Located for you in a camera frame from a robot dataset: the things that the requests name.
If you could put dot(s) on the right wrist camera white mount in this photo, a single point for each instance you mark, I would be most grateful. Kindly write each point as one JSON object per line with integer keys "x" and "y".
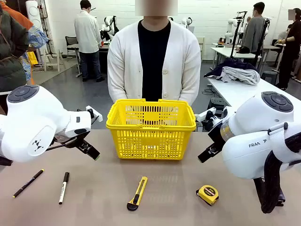
{"x": 209, "y": 116}

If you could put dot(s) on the person in white cardigan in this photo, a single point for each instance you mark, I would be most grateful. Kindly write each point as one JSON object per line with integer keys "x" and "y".
{"x": 131, "y": 58}

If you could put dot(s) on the black hat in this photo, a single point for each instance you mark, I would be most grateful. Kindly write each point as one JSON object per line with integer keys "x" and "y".
{"x": 244, "y": 50}

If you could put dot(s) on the person's left forearm white sleeve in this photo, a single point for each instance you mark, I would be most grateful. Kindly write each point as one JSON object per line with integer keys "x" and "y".
{"x": 191, "y": 87}

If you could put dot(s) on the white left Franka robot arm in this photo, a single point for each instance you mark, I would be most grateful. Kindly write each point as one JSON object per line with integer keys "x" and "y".
{"x": 35, "y": 117}

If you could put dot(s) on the large white table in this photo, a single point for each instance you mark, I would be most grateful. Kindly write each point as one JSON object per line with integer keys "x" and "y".
{"x": 235, "y": 91}

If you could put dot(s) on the dark desk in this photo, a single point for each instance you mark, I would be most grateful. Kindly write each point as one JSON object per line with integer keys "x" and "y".
{"x": 103, "y": 56}

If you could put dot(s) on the dark green padded jacket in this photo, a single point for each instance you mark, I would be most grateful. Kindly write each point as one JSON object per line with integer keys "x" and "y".
{"x": 11, "y": 58}

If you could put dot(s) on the person in grey cardigan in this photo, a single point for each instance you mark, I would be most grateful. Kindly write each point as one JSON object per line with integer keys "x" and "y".
{"x": 254, "y": 33}

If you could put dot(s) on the person's right forearm white sleeve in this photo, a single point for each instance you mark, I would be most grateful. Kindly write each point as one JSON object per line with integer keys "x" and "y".
{"x": 116, "y": 87}

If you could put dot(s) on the white wooden step stool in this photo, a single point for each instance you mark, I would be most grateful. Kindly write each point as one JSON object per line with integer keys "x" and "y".
{"x": 58, "y": 61}

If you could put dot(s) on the orange garment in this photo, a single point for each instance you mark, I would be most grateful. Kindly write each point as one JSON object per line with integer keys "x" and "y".
{"x": 21, "y": 18}

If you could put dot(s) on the yellow plastic shopping basket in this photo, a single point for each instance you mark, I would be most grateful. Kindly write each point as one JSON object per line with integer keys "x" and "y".
{"x": 150, "y": 143}

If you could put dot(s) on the blue patterned garment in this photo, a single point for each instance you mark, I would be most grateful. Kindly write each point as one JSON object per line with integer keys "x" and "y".
{"x": 35, "y": 37}

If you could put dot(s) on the black office chair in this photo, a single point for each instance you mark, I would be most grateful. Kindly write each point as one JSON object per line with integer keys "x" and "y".
{"x": 71, "y": 42}

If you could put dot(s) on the small white table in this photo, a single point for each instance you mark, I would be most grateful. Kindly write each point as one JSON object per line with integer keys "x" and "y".
{"x": 225, "y": 52}

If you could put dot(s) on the dark navy garment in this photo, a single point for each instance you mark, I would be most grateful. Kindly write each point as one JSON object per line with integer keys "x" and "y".
{"x": 232, "y": 63}

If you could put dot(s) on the dark grey plastic stool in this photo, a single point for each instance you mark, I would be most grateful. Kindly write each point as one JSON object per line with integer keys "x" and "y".
{"x": 216, "y": 101}
{"x": 270, "y": 75}

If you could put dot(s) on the black pen with yellow ends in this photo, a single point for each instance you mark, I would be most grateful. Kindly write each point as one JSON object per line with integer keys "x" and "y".
{"x": 28, "y": 183}

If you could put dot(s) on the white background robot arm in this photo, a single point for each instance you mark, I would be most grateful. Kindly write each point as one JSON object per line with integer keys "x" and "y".
{"x": 229, "y": 28}
{"x": 108, "y": 22}
{"x": 187, "y": 21}

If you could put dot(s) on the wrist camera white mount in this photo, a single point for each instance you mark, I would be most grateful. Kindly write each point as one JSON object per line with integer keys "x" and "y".
{"x": 94, "y": 114}
{"x": 209, "y": 116}

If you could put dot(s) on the white marker with black cap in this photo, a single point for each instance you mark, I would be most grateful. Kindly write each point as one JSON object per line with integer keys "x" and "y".
{"x": 63, "y": 189}

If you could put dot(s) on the yellow utility knife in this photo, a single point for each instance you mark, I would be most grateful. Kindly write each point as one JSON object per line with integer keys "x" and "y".
{"x": 138, "y": 191}

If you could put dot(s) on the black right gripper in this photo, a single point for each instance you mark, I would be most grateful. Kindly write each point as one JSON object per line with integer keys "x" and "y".
{"x": 216, "y": 137}

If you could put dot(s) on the black tripod stand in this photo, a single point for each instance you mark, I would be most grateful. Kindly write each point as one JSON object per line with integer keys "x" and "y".
{"x": 265, "y": 30}
{"x": 236, "y": 35}

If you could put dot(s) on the yellow tape measure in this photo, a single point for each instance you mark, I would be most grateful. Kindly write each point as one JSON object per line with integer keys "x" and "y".
{"x": 208, "y": 193}

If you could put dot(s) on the yellow paper bag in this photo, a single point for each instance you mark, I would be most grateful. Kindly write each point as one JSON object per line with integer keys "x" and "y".
{"x": 32, "y": 58}

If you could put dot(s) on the white tower appliance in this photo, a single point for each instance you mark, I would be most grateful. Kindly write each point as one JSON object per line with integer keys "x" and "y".
{"x": 34, "y": 14}

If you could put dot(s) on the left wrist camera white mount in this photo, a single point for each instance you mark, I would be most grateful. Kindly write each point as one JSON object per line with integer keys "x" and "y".
{"x": 94, "y": 114}

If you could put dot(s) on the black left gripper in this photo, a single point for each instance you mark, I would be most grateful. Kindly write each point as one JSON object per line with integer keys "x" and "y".
{"x": 81, "y": 137}

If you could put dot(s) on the person in white shirt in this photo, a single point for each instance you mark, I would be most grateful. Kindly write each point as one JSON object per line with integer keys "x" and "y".
{"x": 88, "y": 35}

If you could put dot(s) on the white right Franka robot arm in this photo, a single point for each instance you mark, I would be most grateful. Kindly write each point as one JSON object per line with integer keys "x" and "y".
{"x": 249, "y": 146}

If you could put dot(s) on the person in black clothes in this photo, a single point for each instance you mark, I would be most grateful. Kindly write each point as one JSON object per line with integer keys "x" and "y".
{"x": 290, "y": 51}

